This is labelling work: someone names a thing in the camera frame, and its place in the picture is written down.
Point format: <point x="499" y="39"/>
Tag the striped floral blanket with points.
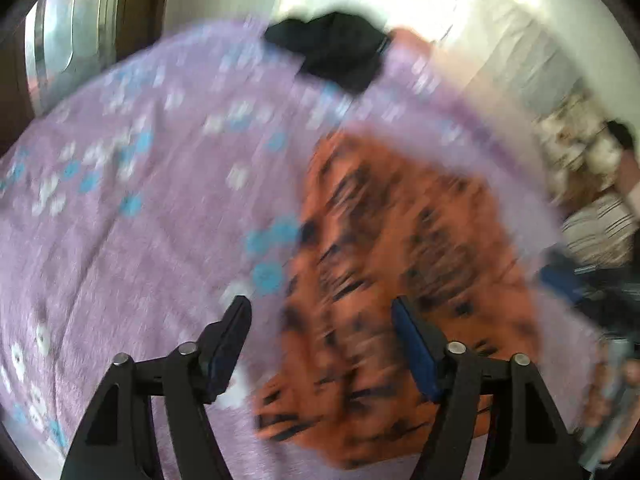
<point x="602" y="232"/>

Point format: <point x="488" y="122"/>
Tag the purple floral bed sheet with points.
<point x="135" y="211"/>

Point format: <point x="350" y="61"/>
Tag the orange black floral garment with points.
<point x="377" y="225"/>

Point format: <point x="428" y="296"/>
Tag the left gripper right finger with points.
<point x="527" y="438"/>

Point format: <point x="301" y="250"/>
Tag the stained glass wooden door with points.
<point x="49" y="48"/>

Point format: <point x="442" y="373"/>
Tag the cream brown floral cloth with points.
<point x="580" y="154"/>

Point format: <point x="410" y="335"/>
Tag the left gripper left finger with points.
<point x="116" y="438"/>

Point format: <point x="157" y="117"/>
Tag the pink mattress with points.
<point x="504" y="114"/>

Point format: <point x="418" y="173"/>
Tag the black crumpled garment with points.
<point x="343" y="48"/>

